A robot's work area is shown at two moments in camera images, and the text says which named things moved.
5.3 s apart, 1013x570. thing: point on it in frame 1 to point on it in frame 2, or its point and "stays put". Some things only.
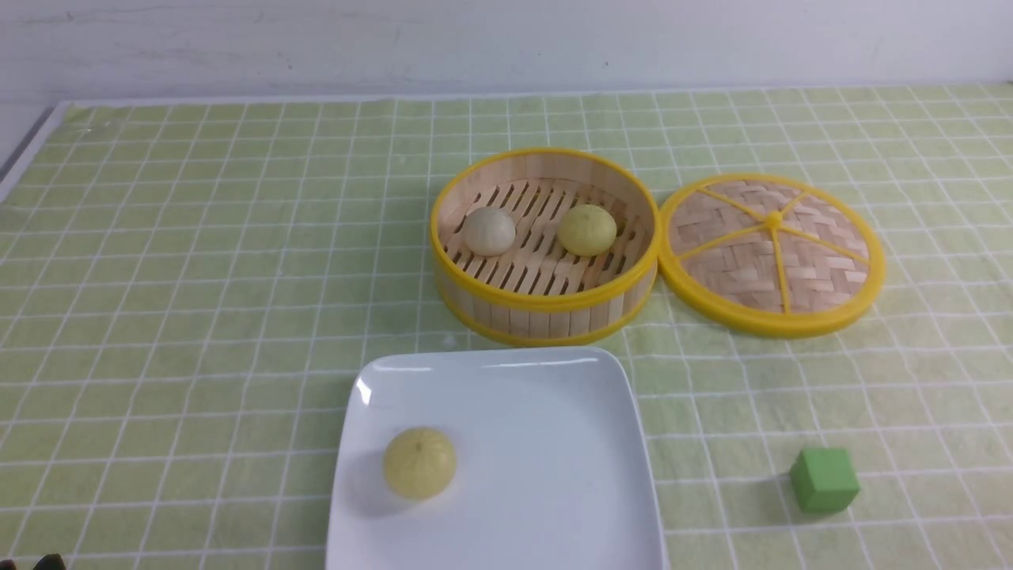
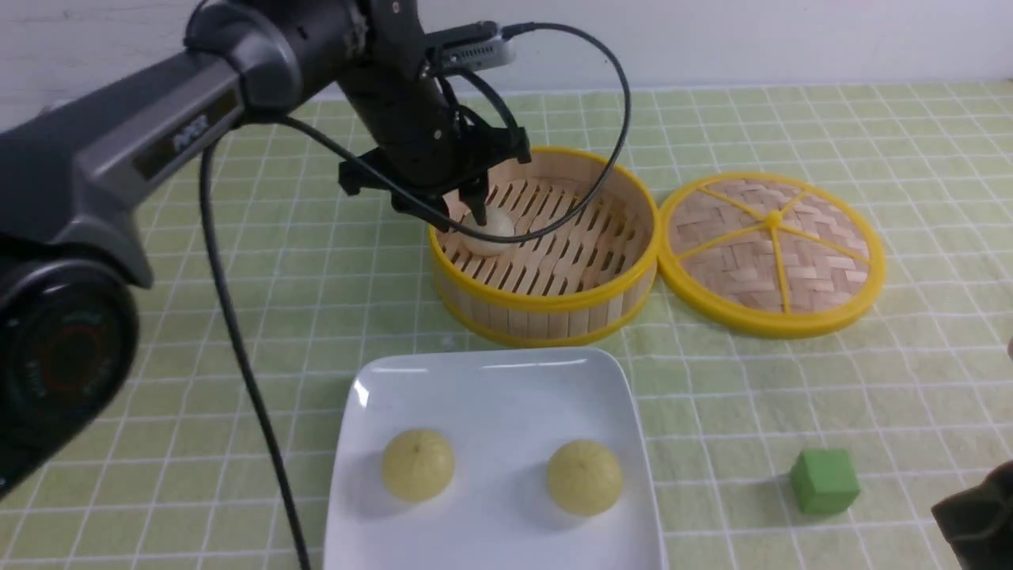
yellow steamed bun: (587, 230) to (584, 476)
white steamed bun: (490, 231) stays put
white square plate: (554, 469) stays put
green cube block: (825, 480) stays put
